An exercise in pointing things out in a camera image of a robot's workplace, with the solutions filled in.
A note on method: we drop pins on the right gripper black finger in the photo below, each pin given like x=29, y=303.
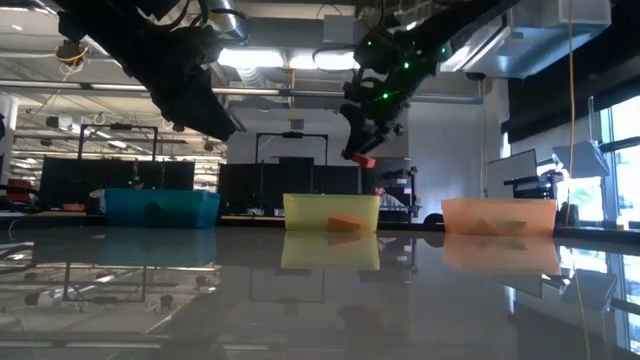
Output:
x=356, y=130
x=378, y=139

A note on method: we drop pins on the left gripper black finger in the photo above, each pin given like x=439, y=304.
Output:
x=222, y=112
x=200, y=117

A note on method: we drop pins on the red-orange medium wooden block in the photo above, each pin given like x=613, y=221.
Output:
x=361, y=160

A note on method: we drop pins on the salmon medium wooden block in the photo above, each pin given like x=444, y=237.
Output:
x=344, y=223

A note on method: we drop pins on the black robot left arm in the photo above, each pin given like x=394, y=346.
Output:
x=100, y=25

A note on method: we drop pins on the black equipment cabinet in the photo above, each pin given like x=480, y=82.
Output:
x=397, y=177

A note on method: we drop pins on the bright ceiling light panel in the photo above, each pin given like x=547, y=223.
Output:
x=250, y=57

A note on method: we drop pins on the grey horizontal pipe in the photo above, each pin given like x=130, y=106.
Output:
x=300, y=93

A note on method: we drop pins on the black partition row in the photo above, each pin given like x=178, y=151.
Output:
x=240, y=185
x=70, y=180

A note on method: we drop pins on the grey ceiling box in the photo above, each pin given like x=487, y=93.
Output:
x=340, y=30

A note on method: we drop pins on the yellow plastic bin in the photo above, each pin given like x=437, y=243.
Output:
x=310, y=212

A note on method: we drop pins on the blue plastic bin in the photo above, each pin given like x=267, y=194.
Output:
x=160, y=210

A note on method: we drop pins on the orange plastic bin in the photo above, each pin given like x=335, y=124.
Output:
x=500, y=212

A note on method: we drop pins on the orange flat tray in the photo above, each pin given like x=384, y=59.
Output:
x=73, y=206

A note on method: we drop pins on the black desk equipment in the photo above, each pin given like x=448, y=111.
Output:
x=530, y=187

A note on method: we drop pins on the red box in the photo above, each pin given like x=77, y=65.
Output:
x=20, y=187

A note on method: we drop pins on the grey tilted screen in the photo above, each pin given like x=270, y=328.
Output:
x=582, y=160

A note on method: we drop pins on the bright window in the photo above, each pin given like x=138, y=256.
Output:
x=627, y=165

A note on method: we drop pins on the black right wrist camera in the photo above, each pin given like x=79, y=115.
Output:
x=372, y=52

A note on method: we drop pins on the black metal station frame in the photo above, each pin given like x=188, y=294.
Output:
x=292, y=134
x=120, y=126

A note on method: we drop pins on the silver rectangular air duct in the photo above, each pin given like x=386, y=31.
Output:
x=475, y=50

